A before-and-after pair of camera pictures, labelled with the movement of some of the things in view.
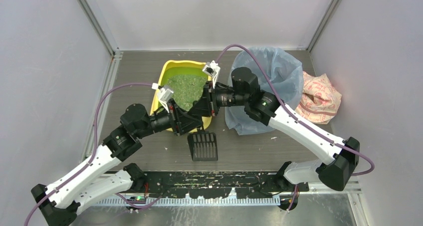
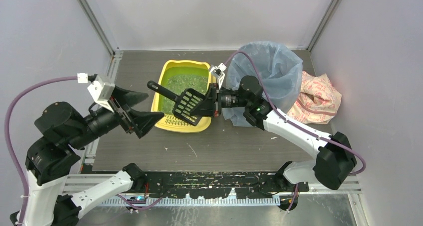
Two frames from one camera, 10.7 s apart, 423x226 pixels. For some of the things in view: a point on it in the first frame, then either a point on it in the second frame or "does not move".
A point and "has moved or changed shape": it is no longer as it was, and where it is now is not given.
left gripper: (173, 117) → (122, 113)
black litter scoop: (203, 145) has moved or changed shape
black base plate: (216, 184) does not move
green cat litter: (186, 89) does not move
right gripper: (211, 98) does not move
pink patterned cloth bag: (320, 100) does not move
